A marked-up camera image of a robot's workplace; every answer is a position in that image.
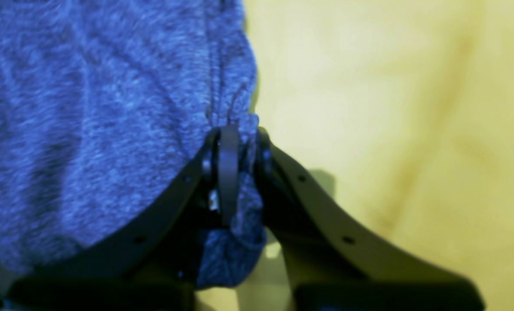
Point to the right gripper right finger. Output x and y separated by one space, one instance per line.
333 262

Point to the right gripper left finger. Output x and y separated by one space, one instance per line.
152 263

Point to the grey long-sleeve T-shirt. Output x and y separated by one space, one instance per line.
102 103

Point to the yellow table cloth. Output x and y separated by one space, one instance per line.
405 109

